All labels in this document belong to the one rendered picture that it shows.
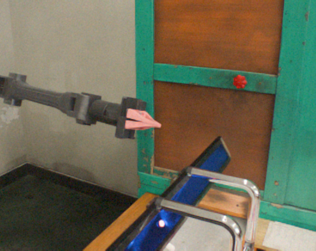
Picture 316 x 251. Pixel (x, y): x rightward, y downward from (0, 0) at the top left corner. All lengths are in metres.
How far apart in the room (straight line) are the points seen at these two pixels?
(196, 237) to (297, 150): 0.43
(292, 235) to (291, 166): 0.22
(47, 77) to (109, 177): 0.91
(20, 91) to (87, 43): 1.36
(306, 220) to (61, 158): 2.15
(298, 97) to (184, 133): 0.41
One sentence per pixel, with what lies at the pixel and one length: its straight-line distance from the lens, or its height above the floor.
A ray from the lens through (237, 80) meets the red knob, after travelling 1.11.
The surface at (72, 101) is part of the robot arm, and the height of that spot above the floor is 1.21.
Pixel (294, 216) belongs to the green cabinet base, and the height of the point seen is 0.81.
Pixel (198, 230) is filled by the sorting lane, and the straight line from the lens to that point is 1.25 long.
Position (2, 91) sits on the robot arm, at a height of 1.19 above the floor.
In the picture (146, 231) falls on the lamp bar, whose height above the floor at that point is 1.09.
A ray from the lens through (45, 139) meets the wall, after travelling 3.04.
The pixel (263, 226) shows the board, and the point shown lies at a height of 0.78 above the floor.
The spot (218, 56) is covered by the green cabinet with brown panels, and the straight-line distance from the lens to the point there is 1.15.
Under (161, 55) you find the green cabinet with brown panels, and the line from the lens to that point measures 1.22.
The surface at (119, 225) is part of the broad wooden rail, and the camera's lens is 1.22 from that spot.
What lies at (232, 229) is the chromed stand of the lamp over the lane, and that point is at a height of 1.10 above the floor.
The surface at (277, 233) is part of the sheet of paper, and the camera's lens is 1.22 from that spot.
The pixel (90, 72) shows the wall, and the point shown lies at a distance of 2.52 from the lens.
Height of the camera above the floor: 1.48
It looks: 19 degrees down
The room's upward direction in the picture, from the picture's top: straight up
